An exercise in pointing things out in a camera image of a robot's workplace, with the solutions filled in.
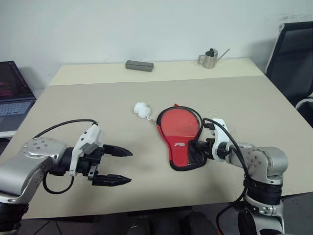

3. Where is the dark rounded shape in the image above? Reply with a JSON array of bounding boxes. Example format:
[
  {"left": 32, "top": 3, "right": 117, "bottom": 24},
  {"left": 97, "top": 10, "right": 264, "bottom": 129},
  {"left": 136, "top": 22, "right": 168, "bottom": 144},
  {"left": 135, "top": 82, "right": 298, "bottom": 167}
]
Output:
[
  {"left": 186, "top": 210, "right": 216, "bottom": 235},
  {"left": 126, "top": 217, "right": 152, "bottom": 235}
]

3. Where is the white pompom zipper charm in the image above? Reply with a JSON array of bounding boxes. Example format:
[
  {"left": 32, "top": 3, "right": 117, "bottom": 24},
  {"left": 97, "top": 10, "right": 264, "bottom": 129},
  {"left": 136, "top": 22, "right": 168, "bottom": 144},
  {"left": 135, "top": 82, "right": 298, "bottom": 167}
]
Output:
[{"left": 133, "top": 101, "right": 156, "bottom": 124}]

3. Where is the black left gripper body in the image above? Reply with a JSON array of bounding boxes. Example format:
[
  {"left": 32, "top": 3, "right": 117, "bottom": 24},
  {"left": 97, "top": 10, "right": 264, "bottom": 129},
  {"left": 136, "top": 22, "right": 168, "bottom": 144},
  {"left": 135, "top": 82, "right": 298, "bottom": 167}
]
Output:
[{"left": 77, "top": 144, "right": 106, "bottom": 184}]

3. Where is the white side table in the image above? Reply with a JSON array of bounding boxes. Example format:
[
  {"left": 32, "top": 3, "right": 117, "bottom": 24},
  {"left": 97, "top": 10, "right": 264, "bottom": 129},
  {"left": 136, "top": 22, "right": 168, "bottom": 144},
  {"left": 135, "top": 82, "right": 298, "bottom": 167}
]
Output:
[{"left": 0, "top": 130, "right": 18, "bottom": 141}]

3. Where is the grey rectangular box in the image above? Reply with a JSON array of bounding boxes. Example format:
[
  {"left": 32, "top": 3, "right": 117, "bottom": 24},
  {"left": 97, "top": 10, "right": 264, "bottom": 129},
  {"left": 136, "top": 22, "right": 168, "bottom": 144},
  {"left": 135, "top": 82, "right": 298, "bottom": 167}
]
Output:
[{"left": 125, "top": 59, "right": 155, "bottom": 72}]

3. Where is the black office chair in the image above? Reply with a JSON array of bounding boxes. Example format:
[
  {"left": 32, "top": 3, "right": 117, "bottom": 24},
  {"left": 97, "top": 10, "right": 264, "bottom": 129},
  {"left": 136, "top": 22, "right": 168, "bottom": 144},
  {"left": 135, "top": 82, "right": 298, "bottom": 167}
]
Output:
[{"left": 265, "top": 21, "right": 313, "bottom": 128}]

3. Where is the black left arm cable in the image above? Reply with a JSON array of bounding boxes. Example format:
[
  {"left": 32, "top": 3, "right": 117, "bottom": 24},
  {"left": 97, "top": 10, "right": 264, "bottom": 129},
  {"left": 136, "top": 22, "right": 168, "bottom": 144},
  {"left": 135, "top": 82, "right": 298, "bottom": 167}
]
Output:
[{"left": 34, "top": 118, "right": 100, "bottom": 195}]

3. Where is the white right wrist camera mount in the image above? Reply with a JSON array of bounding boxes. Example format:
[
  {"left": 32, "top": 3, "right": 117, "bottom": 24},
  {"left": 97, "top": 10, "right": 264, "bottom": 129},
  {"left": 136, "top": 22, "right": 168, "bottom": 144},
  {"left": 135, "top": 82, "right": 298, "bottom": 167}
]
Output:
[{"left": 211, "top": 117, "right": 232, "bottom": 163}]

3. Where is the red black paddle case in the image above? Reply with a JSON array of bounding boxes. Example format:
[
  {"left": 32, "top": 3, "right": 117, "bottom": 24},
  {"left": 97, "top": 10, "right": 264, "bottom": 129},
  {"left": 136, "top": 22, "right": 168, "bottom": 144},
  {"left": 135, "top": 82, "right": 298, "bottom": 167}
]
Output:
[{"left": 155, "top": 103, "right": 209, "bottom": 172}]

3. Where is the small metal watering can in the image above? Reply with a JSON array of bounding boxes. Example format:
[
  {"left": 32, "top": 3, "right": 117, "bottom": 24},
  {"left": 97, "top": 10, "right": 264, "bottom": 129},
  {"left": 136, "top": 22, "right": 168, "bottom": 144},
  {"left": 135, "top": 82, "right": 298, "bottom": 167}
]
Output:
[{"left": 197, "top": 47, "right": 231, "bottom": 69}]

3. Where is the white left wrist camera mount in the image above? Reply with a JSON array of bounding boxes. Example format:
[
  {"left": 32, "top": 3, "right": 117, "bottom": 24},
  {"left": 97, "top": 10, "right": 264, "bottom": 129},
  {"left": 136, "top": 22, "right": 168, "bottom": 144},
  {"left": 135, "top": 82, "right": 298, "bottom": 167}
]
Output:
[{"left": 68, "top": 124, "right": 104, "bottom": 177}]

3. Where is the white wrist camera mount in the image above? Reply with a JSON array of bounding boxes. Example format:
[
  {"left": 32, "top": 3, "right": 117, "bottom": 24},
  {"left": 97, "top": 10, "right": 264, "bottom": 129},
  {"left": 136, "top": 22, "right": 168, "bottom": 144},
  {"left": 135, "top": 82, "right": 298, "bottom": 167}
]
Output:
[
  {"left": 211, "top": 117, "right": 232, "bottom": 163},
  {"left": 68, "top": 124, "right": 104, "bottom": 177}
]

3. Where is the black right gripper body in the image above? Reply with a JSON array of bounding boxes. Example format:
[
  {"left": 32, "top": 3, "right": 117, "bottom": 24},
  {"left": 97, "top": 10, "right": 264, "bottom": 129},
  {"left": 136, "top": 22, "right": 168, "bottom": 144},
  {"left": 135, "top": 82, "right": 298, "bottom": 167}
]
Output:
[{"left": 205, "top": 137, "right": 217, "bottom": 159}]

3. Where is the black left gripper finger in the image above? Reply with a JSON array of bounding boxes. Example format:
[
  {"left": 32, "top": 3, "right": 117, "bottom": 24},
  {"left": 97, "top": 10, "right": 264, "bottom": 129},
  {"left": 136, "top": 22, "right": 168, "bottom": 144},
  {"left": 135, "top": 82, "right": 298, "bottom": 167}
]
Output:
[
  {"left": 102, "top": 144, "right": 134, "bottom": 158},
  {"left": 92, "top": 173, "right": 133, "bottom": 188}
]

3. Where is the open dark laptop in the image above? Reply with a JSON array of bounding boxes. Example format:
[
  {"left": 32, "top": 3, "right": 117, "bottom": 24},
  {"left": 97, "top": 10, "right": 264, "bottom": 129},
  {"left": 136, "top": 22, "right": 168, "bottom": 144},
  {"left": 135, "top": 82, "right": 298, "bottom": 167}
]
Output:
[{"left": 0, "top": 60, "right": 37, "bottom": 133}]

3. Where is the beige table cloth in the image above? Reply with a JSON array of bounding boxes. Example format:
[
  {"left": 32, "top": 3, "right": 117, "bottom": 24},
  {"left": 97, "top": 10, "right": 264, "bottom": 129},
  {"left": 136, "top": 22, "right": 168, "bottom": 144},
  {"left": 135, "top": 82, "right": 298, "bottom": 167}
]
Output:
[{"left": 0, "top": 74, "right": 313, "bottom": 220}]

